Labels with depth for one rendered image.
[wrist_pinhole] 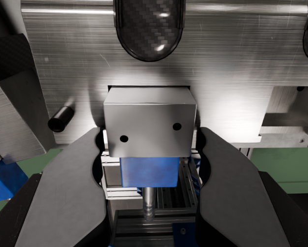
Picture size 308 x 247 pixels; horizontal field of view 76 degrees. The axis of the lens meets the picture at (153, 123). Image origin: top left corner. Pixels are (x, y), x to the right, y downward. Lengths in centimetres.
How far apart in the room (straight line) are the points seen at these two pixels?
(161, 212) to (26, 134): 39
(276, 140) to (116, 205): 110
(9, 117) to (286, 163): 157
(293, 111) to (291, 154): 139
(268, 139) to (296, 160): 136
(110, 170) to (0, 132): 91
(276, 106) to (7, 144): 24
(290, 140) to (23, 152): 32
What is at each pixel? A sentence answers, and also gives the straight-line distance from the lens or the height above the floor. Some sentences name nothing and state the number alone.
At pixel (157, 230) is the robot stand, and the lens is 51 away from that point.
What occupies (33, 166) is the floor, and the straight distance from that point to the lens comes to 153.
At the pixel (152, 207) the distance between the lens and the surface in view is 19.
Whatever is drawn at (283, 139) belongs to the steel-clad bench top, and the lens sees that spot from 31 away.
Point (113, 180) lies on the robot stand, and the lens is 115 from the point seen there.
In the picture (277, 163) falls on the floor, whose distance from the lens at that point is 160.
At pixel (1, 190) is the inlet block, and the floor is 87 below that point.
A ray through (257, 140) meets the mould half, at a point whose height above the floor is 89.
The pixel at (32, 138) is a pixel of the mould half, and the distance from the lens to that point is 22.
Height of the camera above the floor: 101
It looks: 61 degrees down
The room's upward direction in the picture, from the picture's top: 176 degrees clockwise
